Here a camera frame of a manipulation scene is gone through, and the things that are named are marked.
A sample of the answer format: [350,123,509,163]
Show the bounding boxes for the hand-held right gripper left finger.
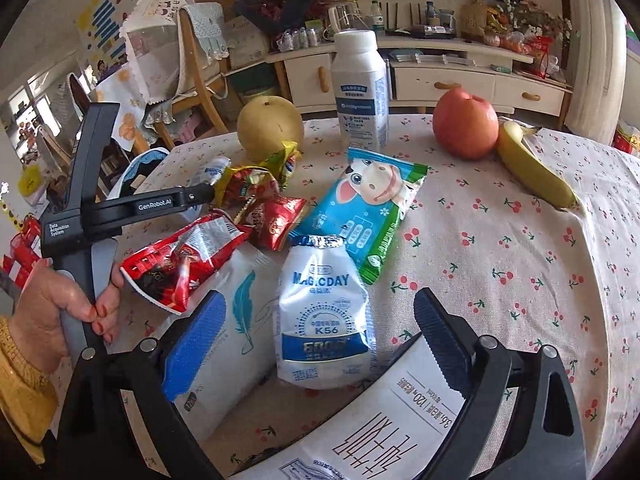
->
[50,290,228,480]

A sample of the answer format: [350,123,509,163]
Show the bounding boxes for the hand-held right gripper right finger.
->
[412,287,588,480]

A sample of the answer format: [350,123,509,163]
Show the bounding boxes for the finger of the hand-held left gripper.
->
[92,182,216,226]

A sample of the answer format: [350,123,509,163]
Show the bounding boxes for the white feather print packet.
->
[170,242,288,443]

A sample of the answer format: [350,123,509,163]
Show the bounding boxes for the large red snack wrapper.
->
[119,212,253,316]

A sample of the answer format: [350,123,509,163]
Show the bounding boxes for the small white blue wrapper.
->
[192,156,232,196]

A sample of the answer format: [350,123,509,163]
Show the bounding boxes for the gold red candy wrapper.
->
[215,140,302,208]

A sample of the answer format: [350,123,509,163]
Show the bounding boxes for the white blue milk bag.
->
[276,234,378,391]

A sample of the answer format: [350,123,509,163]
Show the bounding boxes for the small red snack wrapper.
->
[235,195,308,252]

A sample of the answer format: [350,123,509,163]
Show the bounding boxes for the white printed carton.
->
[230,332,506,480]

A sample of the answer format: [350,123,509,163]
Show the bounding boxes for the person's left forearm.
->
[0,317,61,466]

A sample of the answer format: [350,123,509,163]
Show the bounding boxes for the person's left hand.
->
[7,260,126,361]

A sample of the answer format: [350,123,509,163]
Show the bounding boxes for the blue padded seat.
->
[107,147,171,201]

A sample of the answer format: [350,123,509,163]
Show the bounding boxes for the orange print tablecloth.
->
[95,67,151,153]

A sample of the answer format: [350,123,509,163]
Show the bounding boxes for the cherry print tablecloth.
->
[107,112,640,480]

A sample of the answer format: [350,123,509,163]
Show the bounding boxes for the red boxes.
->
[2,217,46,291]

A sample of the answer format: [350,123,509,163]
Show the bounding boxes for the wooden chair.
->
[150,2,231,146]

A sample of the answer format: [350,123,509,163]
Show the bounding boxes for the yellow potato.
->
[236,96,305,163]

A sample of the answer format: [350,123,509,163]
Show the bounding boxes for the white embroidered cover cloth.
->
[120,0,196,106]

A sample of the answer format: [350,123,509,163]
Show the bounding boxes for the green bucket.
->
[240,86,281,111]

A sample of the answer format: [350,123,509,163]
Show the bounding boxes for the blue cow print packet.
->
[300,147,428,286]

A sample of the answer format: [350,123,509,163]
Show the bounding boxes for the lace trimmed cloth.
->
[182,2,231,61]

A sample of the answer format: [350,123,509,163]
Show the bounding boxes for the beige paper bag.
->
[225,17,271,68]

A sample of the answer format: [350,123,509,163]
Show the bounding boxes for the yellow banana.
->
[496,120,581,211]

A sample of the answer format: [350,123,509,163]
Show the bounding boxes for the row of small glass jars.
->
[277,26,323,53]

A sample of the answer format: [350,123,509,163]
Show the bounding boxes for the red apple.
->
[432,87,501,161]

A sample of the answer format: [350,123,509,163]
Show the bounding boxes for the dark wrapped bouquet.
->
[232,0,321,36]

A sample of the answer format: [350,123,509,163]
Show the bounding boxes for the white plastic milk bottle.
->
[331,30,392,150]

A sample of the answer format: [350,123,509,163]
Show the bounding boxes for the cream wooden cabinet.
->
[265,0,576,116]

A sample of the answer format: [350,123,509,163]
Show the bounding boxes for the white electric kettle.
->
[327,2,363,36]

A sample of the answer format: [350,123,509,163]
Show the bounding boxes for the white covered standing appliance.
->
[565,0,628,146]

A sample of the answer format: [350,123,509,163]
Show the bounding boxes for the dried flower bunch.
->
[492,0,571,36]

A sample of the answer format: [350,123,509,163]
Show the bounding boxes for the blue wall poster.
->
[75,0,128,61]

